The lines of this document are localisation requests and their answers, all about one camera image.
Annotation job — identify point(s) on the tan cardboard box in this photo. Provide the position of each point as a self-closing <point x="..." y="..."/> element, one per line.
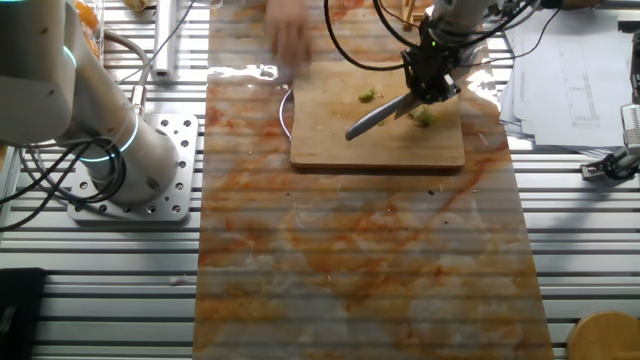
<point x="582" y="3"/>

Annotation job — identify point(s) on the black rectangular case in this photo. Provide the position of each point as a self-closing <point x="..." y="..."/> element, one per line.
<point x="22" y="315"/>

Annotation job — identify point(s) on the orange marble patterned mat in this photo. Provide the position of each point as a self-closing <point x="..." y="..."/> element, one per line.
<point x="350" y="250"/>

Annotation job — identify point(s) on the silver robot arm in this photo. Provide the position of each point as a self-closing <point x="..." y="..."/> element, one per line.
<point x="40" y="75"/>

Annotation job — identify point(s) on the green scallion stalk piece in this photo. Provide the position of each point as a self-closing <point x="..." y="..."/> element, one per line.
<point x="424" y="117"/>

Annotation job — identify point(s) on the steel cleaver knife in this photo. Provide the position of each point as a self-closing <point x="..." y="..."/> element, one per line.
<point x="370" y="122"/>

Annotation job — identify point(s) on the wrist camera on silver bracket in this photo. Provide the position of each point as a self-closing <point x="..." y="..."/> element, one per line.
<point x="550" y="3"/>

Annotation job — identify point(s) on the white plastic wrap roll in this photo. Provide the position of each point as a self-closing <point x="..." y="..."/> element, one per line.
<point x="165" y="40"/>

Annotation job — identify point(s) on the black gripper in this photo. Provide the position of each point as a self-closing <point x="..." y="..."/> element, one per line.
<point x="430" y="65"/>

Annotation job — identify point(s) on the small silver camera on mount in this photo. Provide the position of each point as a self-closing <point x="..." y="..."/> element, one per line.
<point x="631" y="125"/>

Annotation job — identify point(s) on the person hand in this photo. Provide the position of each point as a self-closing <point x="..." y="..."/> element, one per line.
<point x="289" y="30"/>

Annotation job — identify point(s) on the wooden cutting board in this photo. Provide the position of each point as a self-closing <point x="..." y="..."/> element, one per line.
<point x="350" y="145"/>

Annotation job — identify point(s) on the wooden cup tree stand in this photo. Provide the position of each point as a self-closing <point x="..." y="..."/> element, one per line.
<point x="605" y="337"/>

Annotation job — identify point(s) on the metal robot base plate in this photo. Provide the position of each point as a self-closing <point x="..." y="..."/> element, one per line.
<point x="182" y="165"/>

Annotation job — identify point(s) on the white paper sheets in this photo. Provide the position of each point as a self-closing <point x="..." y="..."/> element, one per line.
<point x="565" y="100"/>

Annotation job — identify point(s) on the orange fruit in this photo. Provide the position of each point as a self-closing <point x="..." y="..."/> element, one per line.
<point x="85" y="14"/>
<point x="91" y="47"/>

